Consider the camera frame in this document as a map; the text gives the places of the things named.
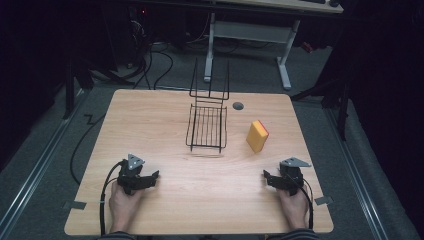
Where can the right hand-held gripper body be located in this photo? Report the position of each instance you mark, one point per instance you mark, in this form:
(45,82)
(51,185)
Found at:
(292,178)

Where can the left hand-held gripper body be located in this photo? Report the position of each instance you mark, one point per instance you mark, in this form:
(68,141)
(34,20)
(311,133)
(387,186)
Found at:
(130,176)

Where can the person's right hand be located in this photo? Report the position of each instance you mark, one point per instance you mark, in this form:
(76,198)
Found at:
(294,208)

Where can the person's left hand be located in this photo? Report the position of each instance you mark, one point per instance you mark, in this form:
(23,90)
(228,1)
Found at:
(122,206)

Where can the grey tape piece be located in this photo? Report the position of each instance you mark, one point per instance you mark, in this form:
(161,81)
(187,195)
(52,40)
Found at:
(77,205)
(323,200)

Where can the yellow sponge with red side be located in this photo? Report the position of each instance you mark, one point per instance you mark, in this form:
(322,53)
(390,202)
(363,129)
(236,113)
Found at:
(256,136)

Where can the round grey table grommet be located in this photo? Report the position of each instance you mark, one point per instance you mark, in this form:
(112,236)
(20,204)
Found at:
(238,106)

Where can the black metal stand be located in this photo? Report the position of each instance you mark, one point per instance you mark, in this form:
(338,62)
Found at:
(341,110)
(69,90)

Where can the white-legged background desk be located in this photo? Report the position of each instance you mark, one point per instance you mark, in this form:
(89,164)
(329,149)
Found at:
(250,31)

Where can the metal floor rail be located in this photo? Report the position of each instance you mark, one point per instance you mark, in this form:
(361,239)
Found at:
(33,170)
(360,180)

